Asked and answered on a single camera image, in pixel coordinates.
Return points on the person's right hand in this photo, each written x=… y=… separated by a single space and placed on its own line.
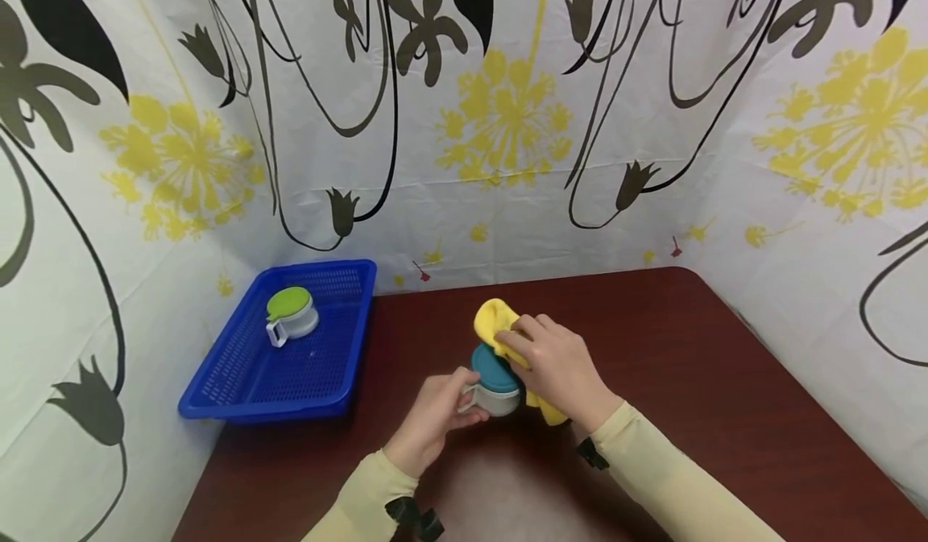
x=565 y=381

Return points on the green-lidded glass jug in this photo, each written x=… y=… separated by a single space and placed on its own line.
x=293 y=316

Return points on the blue plastic basket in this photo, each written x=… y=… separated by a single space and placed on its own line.
x=290 y=365

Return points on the person's left hand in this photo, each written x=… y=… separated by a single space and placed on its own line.
x=428 y=425

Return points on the blue-lidded glass jug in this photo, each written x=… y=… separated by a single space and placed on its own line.
x=496 y=381

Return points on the person's left forearm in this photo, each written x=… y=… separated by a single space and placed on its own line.
x=362 y=502

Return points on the yellow fleece cloth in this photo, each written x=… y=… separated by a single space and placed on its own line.
x=496 y=320

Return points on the person's right forearm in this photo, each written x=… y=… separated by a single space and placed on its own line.
x=674 y=477

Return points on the black wrist band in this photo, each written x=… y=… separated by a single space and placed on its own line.
x=413 y=518
x=592 y=453

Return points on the person's right fingers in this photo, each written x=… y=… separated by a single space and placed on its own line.
x=525 y=334

